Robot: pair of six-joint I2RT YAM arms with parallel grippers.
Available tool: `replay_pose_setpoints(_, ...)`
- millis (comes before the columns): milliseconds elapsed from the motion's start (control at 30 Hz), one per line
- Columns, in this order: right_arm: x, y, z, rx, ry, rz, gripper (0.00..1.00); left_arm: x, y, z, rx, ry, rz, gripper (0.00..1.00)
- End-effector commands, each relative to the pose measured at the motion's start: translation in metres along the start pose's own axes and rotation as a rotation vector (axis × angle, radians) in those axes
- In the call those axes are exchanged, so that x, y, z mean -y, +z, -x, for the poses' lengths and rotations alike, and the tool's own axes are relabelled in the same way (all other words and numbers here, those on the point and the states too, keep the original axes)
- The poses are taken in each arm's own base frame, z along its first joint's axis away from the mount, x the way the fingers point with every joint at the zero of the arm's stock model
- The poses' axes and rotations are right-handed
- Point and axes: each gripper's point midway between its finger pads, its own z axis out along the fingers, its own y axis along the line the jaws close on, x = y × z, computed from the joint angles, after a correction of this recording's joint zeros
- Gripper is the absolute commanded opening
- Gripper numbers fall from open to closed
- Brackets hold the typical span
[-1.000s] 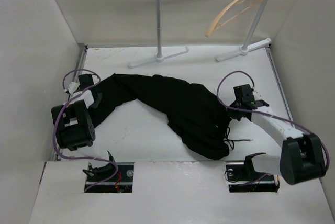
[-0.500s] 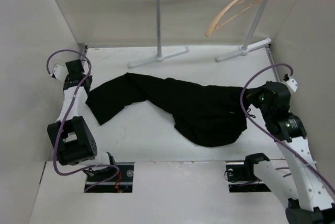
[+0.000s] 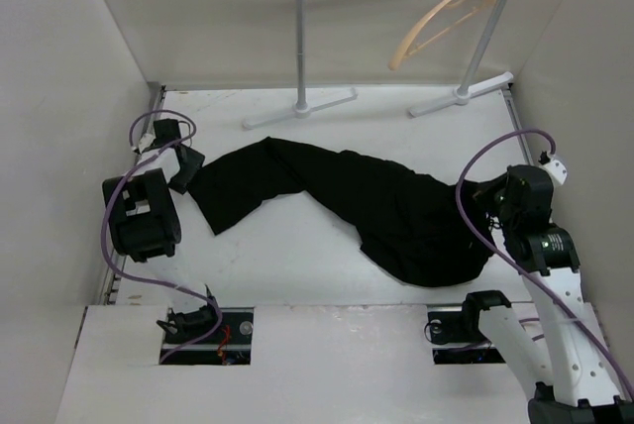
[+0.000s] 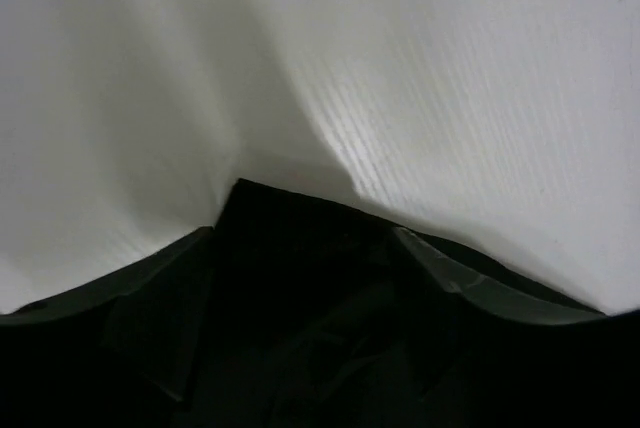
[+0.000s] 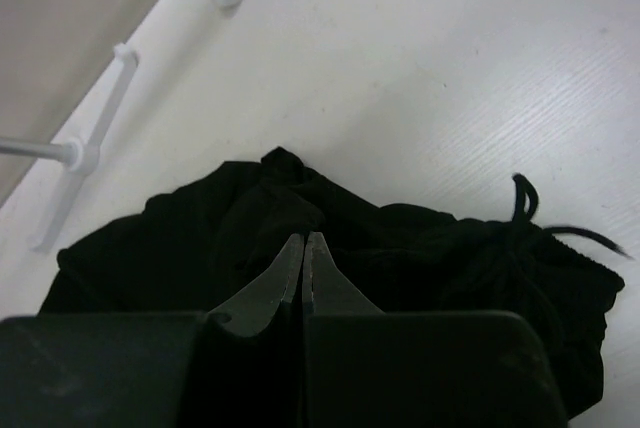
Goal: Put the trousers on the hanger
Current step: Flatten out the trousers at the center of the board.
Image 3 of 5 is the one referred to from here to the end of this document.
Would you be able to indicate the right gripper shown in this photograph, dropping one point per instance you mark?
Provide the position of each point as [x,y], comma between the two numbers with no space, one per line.
[486,189]

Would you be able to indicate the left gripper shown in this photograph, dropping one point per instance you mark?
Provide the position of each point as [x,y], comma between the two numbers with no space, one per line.
[194,163]

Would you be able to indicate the black trousers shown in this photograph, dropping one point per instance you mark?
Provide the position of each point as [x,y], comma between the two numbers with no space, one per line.
[417,228]

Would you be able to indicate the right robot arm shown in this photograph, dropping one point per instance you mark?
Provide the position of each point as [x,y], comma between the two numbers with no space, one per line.
[571,378]

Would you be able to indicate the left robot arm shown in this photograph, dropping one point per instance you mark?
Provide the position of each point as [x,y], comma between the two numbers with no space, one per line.
[144,227]

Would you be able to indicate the beige plastic hanger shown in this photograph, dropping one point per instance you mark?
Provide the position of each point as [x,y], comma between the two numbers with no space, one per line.
[438,22]

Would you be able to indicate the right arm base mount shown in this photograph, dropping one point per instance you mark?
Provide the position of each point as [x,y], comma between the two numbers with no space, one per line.
[453,343]

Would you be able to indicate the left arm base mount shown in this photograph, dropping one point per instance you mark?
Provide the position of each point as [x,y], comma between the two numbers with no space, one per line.
[203,338]

